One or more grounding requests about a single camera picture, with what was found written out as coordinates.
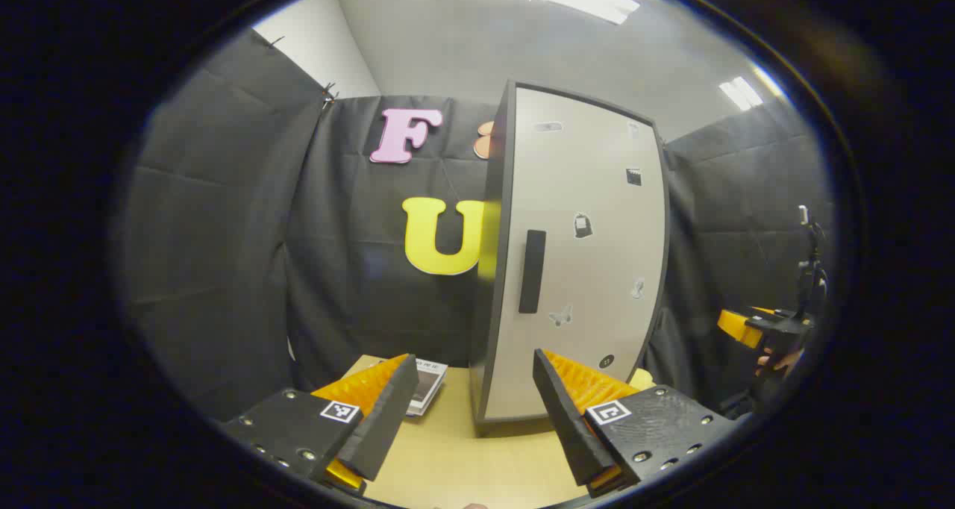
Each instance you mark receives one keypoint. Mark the black white printed coaster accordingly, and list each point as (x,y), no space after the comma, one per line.
(429,382)

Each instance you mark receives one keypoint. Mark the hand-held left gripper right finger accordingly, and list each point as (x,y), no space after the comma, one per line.
(571,427)

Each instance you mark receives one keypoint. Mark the small ceiling light panel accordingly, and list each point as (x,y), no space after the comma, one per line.
(740,92)

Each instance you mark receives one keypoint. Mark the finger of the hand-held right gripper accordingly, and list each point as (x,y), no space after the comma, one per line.
(739,326)

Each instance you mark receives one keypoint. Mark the grey cabinet door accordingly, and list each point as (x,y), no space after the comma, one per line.
(567,166)

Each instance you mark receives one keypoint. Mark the black backdrop cloth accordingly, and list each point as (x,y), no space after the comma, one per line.
(224,233)

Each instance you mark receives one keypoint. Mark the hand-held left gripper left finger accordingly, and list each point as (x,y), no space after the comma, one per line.
(388,419)

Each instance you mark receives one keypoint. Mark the dark grey cabinet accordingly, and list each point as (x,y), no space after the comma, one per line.
(492,330)

